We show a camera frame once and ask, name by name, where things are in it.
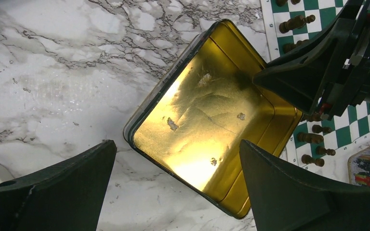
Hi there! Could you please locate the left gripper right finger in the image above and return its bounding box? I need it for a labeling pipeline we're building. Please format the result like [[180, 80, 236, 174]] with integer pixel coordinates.
[[239, 140, 370, 231]]

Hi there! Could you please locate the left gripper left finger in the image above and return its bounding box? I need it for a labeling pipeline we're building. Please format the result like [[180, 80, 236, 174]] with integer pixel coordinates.
[[0, 140, 117, 231]]

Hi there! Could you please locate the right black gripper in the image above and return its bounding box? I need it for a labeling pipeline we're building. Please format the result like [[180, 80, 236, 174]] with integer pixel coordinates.
[[253, 0, 370, 120]]

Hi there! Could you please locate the tin with dark pieces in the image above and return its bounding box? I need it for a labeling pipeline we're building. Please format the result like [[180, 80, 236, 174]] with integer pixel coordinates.
[[123, 19, 302, 219]]

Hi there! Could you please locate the dark knight chess piece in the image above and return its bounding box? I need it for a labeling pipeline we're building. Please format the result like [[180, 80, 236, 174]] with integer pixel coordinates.
[[296, 132, 324, 144]]

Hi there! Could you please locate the green white chess board mat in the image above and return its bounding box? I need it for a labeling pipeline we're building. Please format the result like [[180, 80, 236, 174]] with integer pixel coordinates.
[[253, 0, 370, 186]]

